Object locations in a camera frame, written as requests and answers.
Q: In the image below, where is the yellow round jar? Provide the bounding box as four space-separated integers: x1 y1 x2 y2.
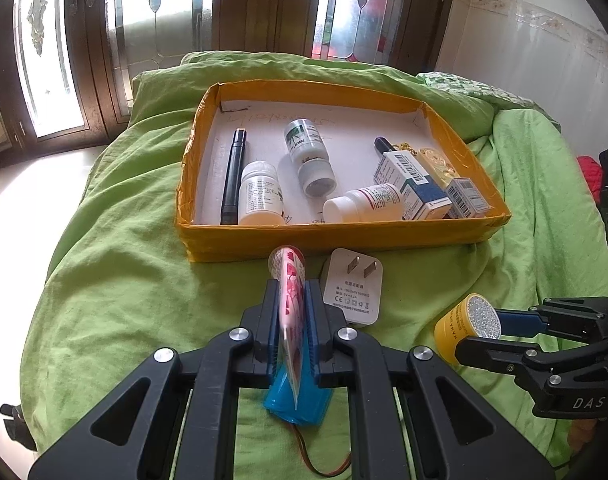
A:
433 292 502 365

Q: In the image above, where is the blue battery pack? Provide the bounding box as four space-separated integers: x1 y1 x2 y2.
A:
263 364 332 426

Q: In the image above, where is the white power adapter plug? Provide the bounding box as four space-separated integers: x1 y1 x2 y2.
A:
320 248 383 326

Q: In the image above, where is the pink white cream tube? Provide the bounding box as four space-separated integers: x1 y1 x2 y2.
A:
268 246 305 406

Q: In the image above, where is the green white medicine box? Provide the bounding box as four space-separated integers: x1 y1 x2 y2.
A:
446 177 490 219

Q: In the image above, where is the white bottle red label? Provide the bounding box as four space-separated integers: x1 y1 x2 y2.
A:
322 183 404 223

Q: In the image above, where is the small white pill bottle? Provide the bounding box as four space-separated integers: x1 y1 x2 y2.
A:
238 160 285 226

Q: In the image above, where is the black marker pen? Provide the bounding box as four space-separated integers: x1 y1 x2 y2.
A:
220 128 246 226

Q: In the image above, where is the white bottle green label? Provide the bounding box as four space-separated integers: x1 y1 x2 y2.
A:
284 118 336 198

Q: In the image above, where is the blue white medicine box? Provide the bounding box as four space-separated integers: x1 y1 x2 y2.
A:
373 151 453 221

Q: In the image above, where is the yellow cardboard tray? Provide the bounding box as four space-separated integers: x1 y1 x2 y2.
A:
175 80 511 262

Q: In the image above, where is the green patterned pillow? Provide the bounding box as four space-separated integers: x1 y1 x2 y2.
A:
417 70 562 132

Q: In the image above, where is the wooden glass door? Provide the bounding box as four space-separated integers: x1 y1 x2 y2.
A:
0 0 453 169

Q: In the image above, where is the red black battery wire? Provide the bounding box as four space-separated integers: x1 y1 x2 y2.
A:
293 424 354 478

